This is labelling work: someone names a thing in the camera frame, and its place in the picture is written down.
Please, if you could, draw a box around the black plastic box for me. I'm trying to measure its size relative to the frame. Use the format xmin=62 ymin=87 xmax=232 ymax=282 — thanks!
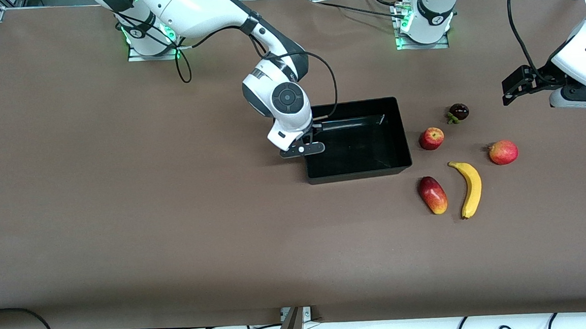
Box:
xmin=298 ymin=95 xmax=414 ymax=186

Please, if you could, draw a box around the red yellow apple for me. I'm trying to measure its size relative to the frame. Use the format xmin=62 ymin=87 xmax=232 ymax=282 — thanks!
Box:
xmin=418 ymin=126 xmax=446 ymax=151

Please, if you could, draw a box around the yellow banana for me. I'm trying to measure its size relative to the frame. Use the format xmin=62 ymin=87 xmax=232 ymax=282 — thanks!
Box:
xmin=447 ymin=159 xmax=484 ymax=221

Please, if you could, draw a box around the red apple on right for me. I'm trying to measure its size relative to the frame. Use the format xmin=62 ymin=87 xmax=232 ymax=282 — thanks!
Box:
xmin=487 ymin=139 xmax=520 ymax=166

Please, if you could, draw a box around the dark purple mangosteen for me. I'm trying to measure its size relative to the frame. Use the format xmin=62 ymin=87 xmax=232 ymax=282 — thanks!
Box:
xmin=445 ymin=103 xmax=471 ymax=125

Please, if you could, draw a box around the red yellow mango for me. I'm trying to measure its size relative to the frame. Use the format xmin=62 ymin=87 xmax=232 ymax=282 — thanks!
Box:
xmin=417 ymin=175 xmax=449 ymax=216

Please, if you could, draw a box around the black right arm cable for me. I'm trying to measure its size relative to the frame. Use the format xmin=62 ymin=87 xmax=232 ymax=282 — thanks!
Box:
xmin=113 ymin=0 xmax=340 ymax=132

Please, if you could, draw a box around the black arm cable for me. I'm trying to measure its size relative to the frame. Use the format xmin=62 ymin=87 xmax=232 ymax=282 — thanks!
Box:
xmin=506 ymin=0 xmax=544 ymax=83
xmin=113 ymin=0 xmax=340 ymax=132

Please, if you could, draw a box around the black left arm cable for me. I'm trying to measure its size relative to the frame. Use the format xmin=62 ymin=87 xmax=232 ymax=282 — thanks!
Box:
xmin=506 ymin=0 xmax=544 ymax=83

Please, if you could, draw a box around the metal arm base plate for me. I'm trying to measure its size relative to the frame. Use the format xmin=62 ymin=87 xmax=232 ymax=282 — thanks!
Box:
xmin=395 ymin=29 xmax=450 ymax=52
xmin=127 ymin=39 xmax=181 ymax=62

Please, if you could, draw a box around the metal table edge bracket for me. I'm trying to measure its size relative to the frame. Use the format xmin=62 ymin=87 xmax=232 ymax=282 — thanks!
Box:
xmin=280 ymin=306 xmax=313 ymax=322

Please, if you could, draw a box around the black arched floor cable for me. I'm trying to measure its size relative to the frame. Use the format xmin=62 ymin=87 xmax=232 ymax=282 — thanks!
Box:
xmin=0 ymin=305 xmax=54 ymax=329

